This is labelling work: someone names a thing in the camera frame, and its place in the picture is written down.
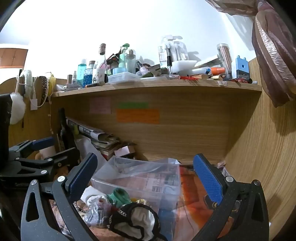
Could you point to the orange sticky note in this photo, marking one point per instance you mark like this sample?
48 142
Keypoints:
137 115

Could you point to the frosted bottle with silver cap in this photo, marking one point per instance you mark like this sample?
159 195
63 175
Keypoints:
130 61

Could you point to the yellow headband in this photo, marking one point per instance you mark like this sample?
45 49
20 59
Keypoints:
52 83

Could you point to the pink sticky note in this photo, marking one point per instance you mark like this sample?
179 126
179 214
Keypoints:
100 105

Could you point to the pink roll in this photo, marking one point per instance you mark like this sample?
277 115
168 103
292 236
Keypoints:
48 152

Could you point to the studded headband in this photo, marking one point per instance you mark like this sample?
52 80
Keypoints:
43 88

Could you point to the wooden desk shelf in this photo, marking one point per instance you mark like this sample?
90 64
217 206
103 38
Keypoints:
161 88

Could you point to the blue mouthwash bottle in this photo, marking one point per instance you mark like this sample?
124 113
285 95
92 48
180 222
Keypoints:
81 71

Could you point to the brown pink curtain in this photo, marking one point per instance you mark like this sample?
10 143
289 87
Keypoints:
272 58

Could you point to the brown tube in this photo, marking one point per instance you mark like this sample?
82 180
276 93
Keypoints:
69 79

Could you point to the light blue jar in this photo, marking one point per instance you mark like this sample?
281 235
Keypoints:
119 71

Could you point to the stack of newspapers and books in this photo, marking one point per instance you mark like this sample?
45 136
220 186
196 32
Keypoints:
99 139

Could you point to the vintage printed paper mat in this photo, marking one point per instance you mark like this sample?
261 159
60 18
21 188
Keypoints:
192 208

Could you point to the green sock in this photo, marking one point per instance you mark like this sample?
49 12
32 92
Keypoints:
116 194

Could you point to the crinkled clear plastic bag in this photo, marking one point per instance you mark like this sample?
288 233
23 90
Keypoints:
96 210

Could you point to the white tube with red print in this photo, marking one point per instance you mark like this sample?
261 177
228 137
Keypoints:
67 87

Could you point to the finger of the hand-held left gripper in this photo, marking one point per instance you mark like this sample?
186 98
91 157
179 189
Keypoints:
44 141
62 158

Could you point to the white fluffy headband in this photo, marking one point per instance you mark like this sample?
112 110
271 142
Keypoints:
29 80

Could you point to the blue card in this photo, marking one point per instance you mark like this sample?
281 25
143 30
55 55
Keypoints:
167 221

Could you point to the clear jar of pencils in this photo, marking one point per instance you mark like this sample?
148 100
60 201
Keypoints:
225 58

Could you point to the white plastic dish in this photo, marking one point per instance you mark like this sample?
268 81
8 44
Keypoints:
183 66

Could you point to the glass bottle with cork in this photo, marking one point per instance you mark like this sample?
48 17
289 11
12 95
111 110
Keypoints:
102 55

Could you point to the small white sock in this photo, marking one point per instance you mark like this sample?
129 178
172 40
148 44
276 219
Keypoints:
92 193

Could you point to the white printed mug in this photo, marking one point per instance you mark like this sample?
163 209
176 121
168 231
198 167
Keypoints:
100 75

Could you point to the blue pencil sharpener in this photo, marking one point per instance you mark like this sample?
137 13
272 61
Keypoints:
242 68

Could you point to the blue bead bottle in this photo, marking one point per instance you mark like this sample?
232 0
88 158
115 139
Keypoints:
88 76

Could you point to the small cardboard box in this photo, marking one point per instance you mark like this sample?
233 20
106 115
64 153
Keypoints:
124 151

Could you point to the yellow highlighter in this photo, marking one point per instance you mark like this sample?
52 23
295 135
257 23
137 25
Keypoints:
75 129

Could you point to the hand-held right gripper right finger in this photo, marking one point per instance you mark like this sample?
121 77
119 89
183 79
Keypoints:
208 180

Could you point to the white cloth with black trim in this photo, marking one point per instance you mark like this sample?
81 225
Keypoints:
141 220

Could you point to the green sticky note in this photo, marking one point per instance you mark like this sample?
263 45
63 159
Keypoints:
133 105

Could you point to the clear lidded container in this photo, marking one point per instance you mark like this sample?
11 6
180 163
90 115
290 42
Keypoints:
123 77

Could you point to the white fluffy pompom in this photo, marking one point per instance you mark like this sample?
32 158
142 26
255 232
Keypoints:
17 107

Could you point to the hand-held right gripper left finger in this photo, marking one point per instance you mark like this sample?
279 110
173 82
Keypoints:
83 178

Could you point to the green pump bottle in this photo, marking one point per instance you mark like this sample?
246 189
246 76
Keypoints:
122 56

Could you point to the clear plastic storage box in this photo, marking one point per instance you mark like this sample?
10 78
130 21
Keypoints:
143 176

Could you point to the wooden wall cabinet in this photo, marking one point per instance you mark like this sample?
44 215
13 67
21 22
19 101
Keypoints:
11 58

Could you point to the clear blister pack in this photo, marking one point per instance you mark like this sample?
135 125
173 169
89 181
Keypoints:
172 49

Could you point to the small white spray bottle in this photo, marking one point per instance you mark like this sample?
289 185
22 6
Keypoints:
74 78

